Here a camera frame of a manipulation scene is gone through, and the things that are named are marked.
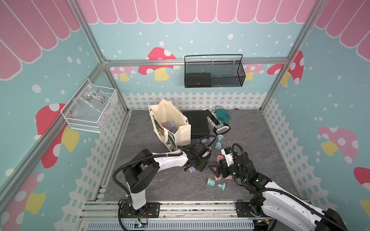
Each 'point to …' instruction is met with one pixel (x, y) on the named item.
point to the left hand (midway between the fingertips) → (200, 165)
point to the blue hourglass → (172, 123)
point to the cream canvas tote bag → (161, 114)
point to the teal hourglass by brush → (218, 145)
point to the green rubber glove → (221, 116)
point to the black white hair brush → (219, 127)
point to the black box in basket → (197, 80)
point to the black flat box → (198, 120)
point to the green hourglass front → (212, 182)
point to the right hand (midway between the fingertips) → (214, 164)
